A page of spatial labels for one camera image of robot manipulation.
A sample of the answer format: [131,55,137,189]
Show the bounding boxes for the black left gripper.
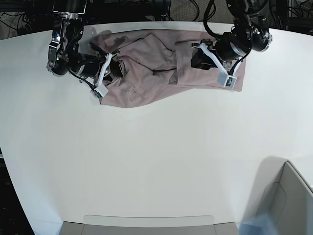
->
[191,36,245,71]

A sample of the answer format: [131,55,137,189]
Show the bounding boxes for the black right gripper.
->
[78,53,124,85]

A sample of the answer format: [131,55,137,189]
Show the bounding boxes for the pink T-shirt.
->
[88,28,246,109]

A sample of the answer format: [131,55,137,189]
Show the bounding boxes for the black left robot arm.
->
[191,0,272,75]

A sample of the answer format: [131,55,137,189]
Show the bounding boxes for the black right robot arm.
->
[47,0,122,89]

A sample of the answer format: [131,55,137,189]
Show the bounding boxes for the grey bin right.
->
[256,161,313,235]

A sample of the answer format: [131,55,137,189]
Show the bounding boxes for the blue translucent object corner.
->
[239,213,279,235]

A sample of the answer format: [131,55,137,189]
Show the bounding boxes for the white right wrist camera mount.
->
[78,52,121,100]

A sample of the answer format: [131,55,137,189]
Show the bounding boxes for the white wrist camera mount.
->
[78,52,121,100]
[191,40,239,89]

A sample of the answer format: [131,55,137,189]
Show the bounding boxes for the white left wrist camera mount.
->
[191,40,239,89]

